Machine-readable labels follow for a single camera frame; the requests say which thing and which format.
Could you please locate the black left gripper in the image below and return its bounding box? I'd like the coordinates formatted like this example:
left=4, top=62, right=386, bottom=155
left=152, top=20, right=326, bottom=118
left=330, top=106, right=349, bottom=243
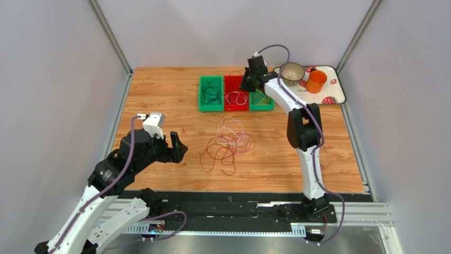
left=134, top=130, right=188, bottom=173

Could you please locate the white wire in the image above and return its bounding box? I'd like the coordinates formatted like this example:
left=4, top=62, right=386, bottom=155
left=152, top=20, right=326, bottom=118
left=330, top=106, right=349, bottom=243
left=226, top=90, right=248, bottom=106

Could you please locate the blue wire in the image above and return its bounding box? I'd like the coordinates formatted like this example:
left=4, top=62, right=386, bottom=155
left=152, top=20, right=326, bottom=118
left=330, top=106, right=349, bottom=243
left=201, top=78, right=223, bottom=106

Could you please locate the pink wire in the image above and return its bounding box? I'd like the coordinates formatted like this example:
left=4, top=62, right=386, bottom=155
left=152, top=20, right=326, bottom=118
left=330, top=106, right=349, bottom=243
left=215, top=116, right=256, bottom=156

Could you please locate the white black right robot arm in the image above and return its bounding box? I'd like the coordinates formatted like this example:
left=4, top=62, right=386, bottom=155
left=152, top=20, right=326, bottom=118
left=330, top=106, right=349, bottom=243
left=239, top=56, right=329, bottom=221

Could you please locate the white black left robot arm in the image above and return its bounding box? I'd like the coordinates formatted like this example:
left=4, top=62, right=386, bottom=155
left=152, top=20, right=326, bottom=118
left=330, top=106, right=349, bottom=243
left=34, top=129, right=188, bottom=253

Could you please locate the right green plastic bin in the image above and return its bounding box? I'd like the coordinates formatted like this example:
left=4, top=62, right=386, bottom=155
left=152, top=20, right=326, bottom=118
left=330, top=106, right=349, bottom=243
left=249, top=90, right=275, bottom=111

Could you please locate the green plastic bin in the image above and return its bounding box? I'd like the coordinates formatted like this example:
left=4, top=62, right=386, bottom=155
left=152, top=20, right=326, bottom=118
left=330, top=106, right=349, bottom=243
left=249, top=90, right=275, bottom=111
left=198, top=76, right=224, bottom=112

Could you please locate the red plastic bin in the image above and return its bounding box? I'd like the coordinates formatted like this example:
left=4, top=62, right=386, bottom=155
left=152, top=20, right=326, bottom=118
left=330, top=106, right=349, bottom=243
left=223, top=75, right=250, bottom=112

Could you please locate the beige ceramic bowl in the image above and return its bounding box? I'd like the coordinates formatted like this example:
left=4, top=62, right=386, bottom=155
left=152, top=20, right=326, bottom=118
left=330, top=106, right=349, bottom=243
left=280, top=62, right=305, bottom=86

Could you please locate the left green plastic bin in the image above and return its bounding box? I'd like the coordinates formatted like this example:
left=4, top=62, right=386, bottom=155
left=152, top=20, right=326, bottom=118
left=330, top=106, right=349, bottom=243
left=198, top=76, right=224, bottom=112

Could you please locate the orange plastic cup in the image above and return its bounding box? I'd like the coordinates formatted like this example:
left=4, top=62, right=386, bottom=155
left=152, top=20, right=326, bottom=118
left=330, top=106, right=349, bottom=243
left=306, top=70, right=328, bottom=94

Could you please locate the strawberry pattern tray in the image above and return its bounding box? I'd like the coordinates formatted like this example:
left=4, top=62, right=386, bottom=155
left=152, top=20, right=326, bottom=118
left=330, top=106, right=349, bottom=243
left=288, top=66, right=346, bottom=105

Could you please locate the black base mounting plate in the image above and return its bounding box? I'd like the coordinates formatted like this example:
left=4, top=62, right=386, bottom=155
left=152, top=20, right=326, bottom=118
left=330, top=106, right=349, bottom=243
left=116, top=190, right=374, bottom=233

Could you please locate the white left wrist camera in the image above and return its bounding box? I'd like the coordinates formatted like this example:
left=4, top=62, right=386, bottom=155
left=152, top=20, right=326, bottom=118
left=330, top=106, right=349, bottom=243
left=137, top=112, right=166, bottom=139

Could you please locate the right aluminium corner post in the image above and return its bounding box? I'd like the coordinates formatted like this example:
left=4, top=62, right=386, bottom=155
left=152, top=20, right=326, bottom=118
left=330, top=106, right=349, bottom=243
left=336, top=0, right=384, bottom=75

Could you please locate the aluminium corner post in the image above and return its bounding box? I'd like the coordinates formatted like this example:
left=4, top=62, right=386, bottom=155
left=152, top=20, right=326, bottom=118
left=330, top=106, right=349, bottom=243
left=87, top=0, right=133, bottom=76
left=336, top=0, right=384, bottom=75

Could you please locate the left aluminium corner post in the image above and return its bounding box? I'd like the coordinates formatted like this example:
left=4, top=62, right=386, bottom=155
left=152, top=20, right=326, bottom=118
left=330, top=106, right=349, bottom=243
left=87, top=0, right=133, bottom=76

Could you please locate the aluminium frame rail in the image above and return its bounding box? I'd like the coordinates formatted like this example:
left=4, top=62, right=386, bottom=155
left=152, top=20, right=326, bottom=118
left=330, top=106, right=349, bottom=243
left=98, top=202, right=391, bottom=243

